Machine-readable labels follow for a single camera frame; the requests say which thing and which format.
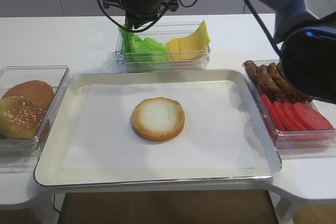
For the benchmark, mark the plain brown bun back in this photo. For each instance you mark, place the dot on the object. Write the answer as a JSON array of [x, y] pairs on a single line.
[[38, 91]]

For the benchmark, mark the clear plastic bun container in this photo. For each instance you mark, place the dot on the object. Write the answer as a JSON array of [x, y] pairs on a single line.
[[55, 76]]

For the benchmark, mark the silver metal tray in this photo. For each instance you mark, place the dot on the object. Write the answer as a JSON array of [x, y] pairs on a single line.
[[50, 172]]

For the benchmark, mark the clear lettuce cheese container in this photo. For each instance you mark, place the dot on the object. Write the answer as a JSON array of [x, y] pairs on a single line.
[[163, 33]]

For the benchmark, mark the green lettuce pile in container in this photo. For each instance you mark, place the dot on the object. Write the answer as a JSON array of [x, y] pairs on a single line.
[[149, 50]]

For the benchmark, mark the bottom bun half on tray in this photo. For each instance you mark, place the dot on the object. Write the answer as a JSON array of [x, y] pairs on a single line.
[[158, 119]]

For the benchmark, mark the yellow cheese slices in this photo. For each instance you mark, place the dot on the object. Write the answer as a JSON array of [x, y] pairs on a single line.
[[191, 46]]

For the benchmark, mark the green lettuce leaf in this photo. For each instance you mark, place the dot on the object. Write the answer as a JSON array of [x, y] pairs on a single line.
[[130, 41]]

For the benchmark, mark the clear meat tomato container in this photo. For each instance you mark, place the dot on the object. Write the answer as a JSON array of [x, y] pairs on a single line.
[[293, 139]]

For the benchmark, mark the brown meat patties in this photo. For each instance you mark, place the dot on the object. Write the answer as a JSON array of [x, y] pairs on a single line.
[[269, 80]]

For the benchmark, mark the red tomato slices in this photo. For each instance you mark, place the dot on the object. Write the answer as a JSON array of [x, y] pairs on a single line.
[[295, 116]]

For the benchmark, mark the white tray paper liner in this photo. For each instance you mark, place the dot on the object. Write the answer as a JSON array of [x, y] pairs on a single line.
[[213, 134]]

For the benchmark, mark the blue black right robot arm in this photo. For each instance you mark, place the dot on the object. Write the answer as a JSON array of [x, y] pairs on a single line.
[[301, 32]]

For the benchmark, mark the sesame bun top front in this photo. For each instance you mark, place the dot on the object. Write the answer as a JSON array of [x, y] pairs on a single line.
[[20, 117]]

